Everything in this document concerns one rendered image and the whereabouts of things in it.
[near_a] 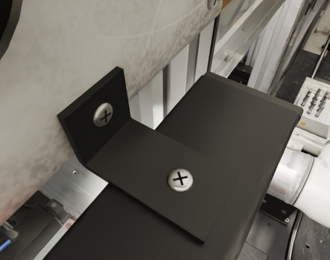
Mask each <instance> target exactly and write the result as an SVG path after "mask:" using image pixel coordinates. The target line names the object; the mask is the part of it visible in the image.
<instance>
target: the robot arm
mask: <svg viewBox="0 0 330 260"><path fill-rule="evenodd" d="M267 193H268V194H270V195H272V196H274V197H276V198H279V199H281V200H283V201H285V202H286V203H288V204H291V205H293V206H295V207H296V208H298V209H299V210H301V211H302V212H303V213H305V214H306V215H307V216H308V217H309V218H311V219H313V220H314V221H316V222H318V223H319V224H321V225H323V226H325V227H327V228H329V229H330V126H329V129H328V133H327V139H326V142H325V145H324V147H323V150H322V151H321V153H320V155H319V156H318V158H316V157H313V156H311V155H310V154H305V153H303V152H300V151H298V150H295V149H293V148H290V147H288V146H287V147H286V149H285V151H284V153H283V156H282V158H281V160H280V162H279V165H278V167H277V169H276V172H275V174H274V177H273V179H272V181H271V184H270V186H269V188H268V190H267Z"/></svg>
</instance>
